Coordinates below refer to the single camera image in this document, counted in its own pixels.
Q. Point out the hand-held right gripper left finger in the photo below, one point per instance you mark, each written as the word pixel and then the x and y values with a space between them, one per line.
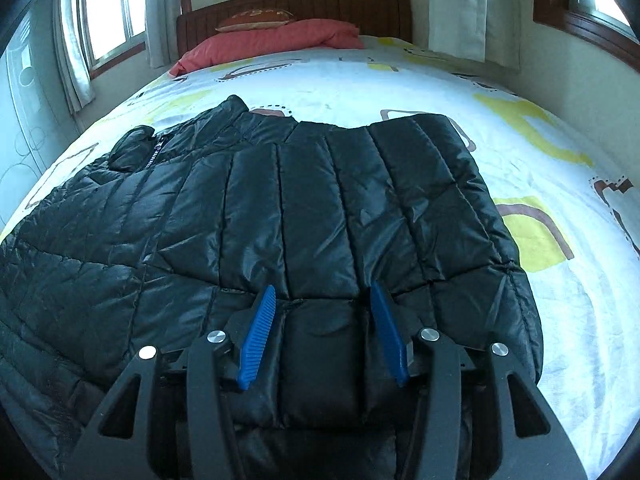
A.
pixel 257 332

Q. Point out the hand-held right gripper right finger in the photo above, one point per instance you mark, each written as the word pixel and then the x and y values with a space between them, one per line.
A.
pixel 389 332

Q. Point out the black puffer jacket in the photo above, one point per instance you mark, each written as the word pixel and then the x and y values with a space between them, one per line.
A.
pixel 300 200

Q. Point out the bed with patterned white sheet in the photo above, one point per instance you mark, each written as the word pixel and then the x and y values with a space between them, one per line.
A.
pixel 350 85

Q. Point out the red pillow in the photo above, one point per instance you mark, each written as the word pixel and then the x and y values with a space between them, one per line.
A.
pixel 280 40

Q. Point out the orange-brown cushion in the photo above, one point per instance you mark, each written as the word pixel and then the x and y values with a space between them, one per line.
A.
pixel 255 19

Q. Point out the glass-door wardrobe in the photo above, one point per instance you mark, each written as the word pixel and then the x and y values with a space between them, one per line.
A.
pixel 30 110

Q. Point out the brown wooden headboard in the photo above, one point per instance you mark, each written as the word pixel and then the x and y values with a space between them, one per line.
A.
pixel 350 10

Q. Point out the window with brown frame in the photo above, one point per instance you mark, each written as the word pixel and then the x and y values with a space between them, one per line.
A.
pixel 107 15
pixel 590 5

